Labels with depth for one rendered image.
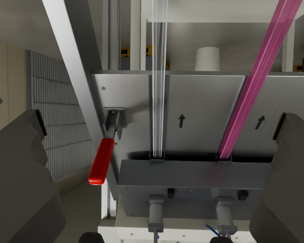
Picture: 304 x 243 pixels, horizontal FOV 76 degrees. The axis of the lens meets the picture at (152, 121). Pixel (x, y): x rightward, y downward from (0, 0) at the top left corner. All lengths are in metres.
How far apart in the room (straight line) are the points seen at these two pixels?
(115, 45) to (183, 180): 0.35
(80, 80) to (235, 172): 0.26
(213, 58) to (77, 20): 3.17
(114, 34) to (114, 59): 0.06
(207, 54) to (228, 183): 3.08
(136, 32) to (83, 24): 0.44
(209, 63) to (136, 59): 2.71
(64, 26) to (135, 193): 0.25
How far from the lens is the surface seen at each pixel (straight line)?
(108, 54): 0.52
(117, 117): 0.28
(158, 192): 0.33
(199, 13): 0.95
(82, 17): 0.24
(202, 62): 3.33
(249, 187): 0.34
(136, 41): 0.66
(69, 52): 0.23
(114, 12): 0.55
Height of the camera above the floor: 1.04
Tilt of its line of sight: 3 degrees up
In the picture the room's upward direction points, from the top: 179 degrees counter-clockwise
